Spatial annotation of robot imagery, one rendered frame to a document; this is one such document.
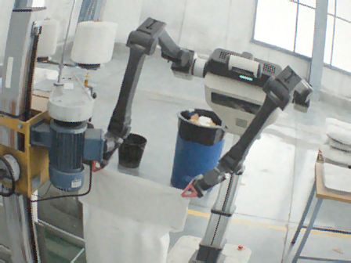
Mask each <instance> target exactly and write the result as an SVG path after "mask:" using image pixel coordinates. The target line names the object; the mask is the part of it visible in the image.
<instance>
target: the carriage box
mask: <svg viewBox="0 0 351 263"><path fill-rule="evenodd" d="M48 104H49V97H46V96H44V95H43V96H41V95H36V94H34V93H32V105H31V119H30V120H29V121H25V122H22V121H19V120H13V119H12V118H9V117H5V116H2V115H0V125H1V126H3V127H7V128H10V129H12V130H15V131H17V132H20V133H24V134H25V145H24V146H23V147H22V148H19V149H18V150H14V149H12V148H10V147H8V146H6V145H2V144H0V155H2V156H5V155H6V154H9V155H12V156H13V157H14V158H15V159H16V161H17V163H18V164H19V167H20V176H19V178H18V179H17V180H16V184H15V186H16V188H15V190H16V191H17V192H19V193H22V194H23V195H25V196H27V197H28V198H30V197H31V194H33V193H34V192H35V191H37V189H39V188H40V187H42V186H43V185H44V184H45V183H46V182H47V181H48V180H49V169H48V166H49V148H48V147H47V146H37V145H35V146H34V147H31V144H30V141H31V139H30V127H31V125H32V124H34V123H35V122H36V121H39V120H40V119H42V118H43V117H44V118H45V124H50V121H51V120H52V117H50V116H49V115H48ZM40 174H41V185H39V186H38V187H37V188H36V189H35V190H33V192H32V180H34V179H35V178H36V177H38V176H39V175H40ZM0 183H2V184H3V185H5V186H8V187H9V188H12V183H6V182H5V181H3V180H0Z"/></svg>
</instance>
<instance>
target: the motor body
mask: <svg viewBox="0 0 351 263"><path fill-rule="evenodd" d="M86 129H87V123H86V122H85V121H84V123H83V124H81V125H80V126H77V127H64V126H62V125H59V124H57V123H56V122H55V121H54V118H53V119H52V120H51V121H50V129H49V130H50V136H51V133H52V144H51V146H49V166H48V169H49V181H50V182H51V183H52V185H53V186H55V188H57V189H59V190H62V191H64V192H75V191H78V190H79V189H81V187H82V186H83V185H84V178H85V176H84V173H85V167H84V165H83V164H82V163H81V161H82V155H81V146H82V138H83V135H84V134H83V131H85V130H86Z"/></svg>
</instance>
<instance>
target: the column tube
mask: <svg viewBox="0 0 351 263"><path fill-rule="evenodd" d="M45 12H46V9H41V10H37V11H33V12H12V13H11V17H10V21H9V29H8V34H7V40H6V45H5V55H4V62H3V69H2V85H1V95H0V115H2V116H5V117H9V118H12V119H13V120H19V121H22V122H24V121H25V118H24V114H25V104H26V96H27V80H28V74H29V70H30V69H29V66H30V63H31V52H32V47H33V44H34V37H31V32H32V27H33V22H34V21H36V20H41V26H43V22H44V20H45ZM40 38H41V35H39V39H38V47H37V52H36V59H35V62H34V75H33V79H32V85H31V87H32V89H31V101H30V105H32V93H33V87H34V76H35V67H36V63H37V58H38V49H39V44H40ZM9 57H13V68H12V77H11V85H10V88H6V87H5V80H6V71H7V66H8V62H9ZM30 119H31V106H30V115H29V120H30ZM0 144H2V145H6V146H8V147H10V148H12V149H14V150H18V149H19V148H22V147H23V146H24V133H20V132H18V131H15V130H12V129H10V128H7V127H3V126H1V125H0ZM10 190H11V188H9V187H8V186H5V185H3V184H2V192H4V193H8V192H9V191H10ZM14 191H15V192H14V194H13V195H12V196H9V197H2V198H3V204H4V211H5V220H6V226H7V231H8V236H9V244H10V248H11V252H12V256H13V263H34V255H33V248H32V244H31V233H30V228H29V223H28V214H27V198H26V196H25V195H23V194H22V193H19V192H17V191H16V190H14ZM31 213H32V221H33V223H32V224H33V226H34V216H33V207H32V202H31ZM33 229H34V228H33ZM34 238H35V239H34V240H35V242H36V235H35V229H34ZM35 245H36V250H37V256H38V246H37V242H36V244H35ZM38 263H40V261H39V256H38Z"/></svg>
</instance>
